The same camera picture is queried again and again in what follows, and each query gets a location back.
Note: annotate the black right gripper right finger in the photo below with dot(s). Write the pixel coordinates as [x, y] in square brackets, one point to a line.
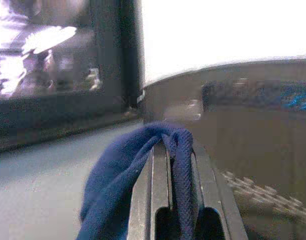
[212, 195]

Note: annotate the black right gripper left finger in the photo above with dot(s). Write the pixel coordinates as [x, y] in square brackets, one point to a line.
[160, 180]

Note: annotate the navy blue garment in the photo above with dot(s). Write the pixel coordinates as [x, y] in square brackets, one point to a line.
[110, 190]

